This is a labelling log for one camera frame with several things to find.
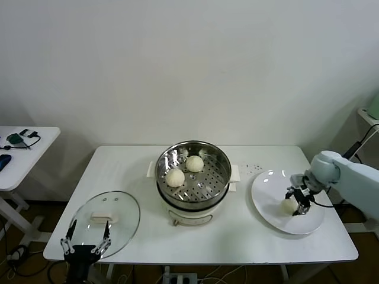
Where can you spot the green box device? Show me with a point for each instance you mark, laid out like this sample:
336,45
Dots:
14,138

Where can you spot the white power strip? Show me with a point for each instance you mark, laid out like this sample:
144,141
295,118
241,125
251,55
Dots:
180,279

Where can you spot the white table leg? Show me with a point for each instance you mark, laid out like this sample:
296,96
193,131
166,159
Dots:
110,273
283,273

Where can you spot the stainless steel steamer basket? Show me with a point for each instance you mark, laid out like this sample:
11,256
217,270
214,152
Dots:
210,183

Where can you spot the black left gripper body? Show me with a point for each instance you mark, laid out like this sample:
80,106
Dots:
80,260

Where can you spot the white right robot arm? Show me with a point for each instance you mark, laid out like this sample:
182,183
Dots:
355,177

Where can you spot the white steamed baozi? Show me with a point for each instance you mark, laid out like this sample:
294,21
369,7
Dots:
286,207
175,177
194,163

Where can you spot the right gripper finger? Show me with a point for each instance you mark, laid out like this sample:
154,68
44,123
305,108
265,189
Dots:
291,193
300,210

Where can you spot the white electric cooker pot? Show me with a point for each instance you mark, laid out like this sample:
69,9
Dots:
189,217

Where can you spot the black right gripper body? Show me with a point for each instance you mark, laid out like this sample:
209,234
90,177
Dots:
305,195

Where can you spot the white shelf stand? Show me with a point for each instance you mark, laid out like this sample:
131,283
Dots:
367,116

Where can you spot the small dark green adapter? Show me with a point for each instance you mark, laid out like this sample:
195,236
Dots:
24,131

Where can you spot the blue computer mouse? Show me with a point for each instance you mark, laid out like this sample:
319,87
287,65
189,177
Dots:
4,162

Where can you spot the pale green appliance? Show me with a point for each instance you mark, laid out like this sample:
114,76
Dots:
373,106

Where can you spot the white round plate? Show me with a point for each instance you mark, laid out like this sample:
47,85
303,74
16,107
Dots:
266,195

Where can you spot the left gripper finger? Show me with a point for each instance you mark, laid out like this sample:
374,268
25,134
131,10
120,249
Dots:
67,244
103,242

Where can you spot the white side table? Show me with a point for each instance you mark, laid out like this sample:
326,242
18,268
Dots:
29,159

